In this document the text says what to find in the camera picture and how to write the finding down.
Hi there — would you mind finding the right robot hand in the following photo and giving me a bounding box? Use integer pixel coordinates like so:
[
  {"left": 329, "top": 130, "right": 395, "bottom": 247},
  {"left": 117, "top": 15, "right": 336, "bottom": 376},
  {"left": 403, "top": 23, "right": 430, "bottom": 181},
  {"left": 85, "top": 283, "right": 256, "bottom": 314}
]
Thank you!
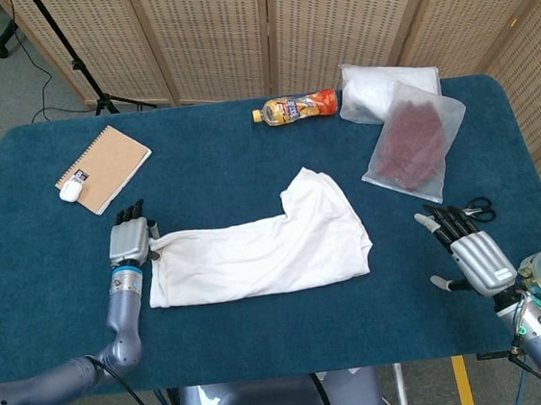
[{"left": 412, "top": 194, "right": 521, "bottom": 305}]

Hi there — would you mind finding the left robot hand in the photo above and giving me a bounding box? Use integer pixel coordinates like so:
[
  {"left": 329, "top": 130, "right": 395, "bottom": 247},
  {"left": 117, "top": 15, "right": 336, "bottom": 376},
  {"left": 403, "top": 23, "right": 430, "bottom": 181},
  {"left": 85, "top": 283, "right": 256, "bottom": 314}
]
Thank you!
[{"left": 102, "top": 196, "right": 165, "bottom": 269}]

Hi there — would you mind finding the white t-shirt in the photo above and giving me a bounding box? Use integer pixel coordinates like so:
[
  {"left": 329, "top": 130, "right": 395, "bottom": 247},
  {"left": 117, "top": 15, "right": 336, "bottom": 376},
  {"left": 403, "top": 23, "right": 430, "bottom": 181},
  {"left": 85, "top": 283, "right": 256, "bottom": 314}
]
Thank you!
[{"left": 136, "top": 160, "right": 377, "bottom": 311}]

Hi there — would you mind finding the white earbuds case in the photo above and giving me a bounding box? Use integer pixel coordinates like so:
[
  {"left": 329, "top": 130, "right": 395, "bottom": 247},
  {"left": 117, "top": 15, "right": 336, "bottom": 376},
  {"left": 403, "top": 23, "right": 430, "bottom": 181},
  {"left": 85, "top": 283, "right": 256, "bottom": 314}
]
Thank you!
[{"left": 58, "top": 179, "right": 87, "bottom": 203}]

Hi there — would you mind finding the brown spiral notebook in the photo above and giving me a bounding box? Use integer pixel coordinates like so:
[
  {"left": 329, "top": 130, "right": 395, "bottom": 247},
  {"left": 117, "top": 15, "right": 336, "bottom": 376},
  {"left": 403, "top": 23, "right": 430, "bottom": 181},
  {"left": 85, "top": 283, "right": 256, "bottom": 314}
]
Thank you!
[{"left": 48, "top": 120, "right": 159, "bottom": 221}]

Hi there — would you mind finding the frosted zip bag red cloth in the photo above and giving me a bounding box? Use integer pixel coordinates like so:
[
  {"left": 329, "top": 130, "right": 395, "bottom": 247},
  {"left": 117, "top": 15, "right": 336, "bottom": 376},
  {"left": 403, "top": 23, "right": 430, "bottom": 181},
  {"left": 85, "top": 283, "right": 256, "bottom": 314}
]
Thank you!
[{"left": 351, "top": 73, "right": 477, "bottom": 212}]

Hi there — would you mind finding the white metal table leg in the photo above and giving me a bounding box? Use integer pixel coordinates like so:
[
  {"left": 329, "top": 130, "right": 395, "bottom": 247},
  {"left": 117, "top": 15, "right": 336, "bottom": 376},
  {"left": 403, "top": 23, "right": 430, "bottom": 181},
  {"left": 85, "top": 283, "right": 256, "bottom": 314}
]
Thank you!
[{"left": 391, "top": 363, "right": 412, "bottom": 405}]

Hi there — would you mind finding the blue table cover cloth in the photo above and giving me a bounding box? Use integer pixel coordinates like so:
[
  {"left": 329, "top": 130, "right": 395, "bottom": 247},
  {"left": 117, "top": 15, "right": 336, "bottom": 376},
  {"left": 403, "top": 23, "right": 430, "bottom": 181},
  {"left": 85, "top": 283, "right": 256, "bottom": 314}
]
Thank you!
[{"left": 0, "top": 67, "right": 541, "bottom": 405}]

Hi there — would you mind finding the black tripod stand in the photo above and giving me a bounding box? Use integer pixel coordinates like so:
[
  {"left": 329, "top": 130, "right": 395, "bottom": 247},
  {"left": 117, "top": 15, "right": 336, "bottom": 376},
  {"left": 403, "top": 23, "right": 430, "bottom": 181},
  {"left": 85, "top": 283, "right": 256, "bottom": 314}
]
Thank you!
[{"left": 30, "top": 0, "right": 158, "bottom": 122}]

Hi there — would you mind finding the white cloth in clear bag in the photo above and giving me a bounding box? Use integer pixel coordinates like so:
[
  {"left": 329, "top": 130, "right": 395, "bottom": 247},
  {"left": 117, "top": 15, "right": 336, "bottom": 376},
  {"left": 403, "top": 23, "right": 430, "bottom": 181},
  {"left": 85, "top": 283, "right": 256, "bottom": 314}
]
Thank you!
[{"left": 333, "top": 53, "right": 446, "bottom": 129}]

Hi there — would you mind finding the orange juice plastic bottle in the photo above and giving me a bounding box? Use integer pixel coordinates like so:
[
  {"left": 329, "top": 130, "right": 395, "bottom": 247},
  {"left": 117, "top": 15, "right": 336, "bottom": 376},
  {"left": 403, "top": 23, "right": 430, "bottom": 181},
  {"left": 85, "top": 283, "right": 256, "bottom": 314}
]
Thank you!
[{"left": 249, "top": 87, "right": 342, "bottom": 131}]

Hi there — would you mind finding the woven folding screen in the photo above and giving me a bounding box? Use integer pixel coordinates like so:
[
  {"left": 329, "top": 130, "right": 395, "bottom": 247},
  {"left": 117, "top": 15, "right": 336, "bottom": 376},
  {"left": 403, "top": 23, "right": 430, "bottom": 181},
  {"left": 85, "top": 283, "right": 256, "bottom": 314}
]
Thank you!
[{"left": 0, "top": 0, "right": 541, "bottom": 316}]

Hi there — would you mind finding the black office chair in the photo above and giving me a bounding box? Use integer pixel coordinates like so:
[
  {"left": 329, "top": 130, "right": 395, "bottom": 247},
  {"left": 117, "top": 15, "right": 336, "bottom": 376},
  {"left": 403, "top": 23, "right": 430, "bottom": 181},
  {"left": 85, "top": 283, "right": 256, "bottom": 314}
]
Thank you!
[{"left": 0, "top": 0, "right": 24, "bottom": 60}]

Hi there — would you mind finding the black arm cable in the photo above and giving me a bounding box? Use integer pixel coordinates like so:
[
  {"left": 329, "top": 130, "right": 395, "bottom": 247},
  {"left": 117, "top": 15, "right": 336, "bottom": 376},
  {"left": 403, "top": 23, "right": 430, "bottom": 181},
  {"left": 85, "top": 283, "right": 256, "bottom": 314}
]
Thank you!
[{"left": 86, "top": 348, "right": 163, "bottom": 405}]

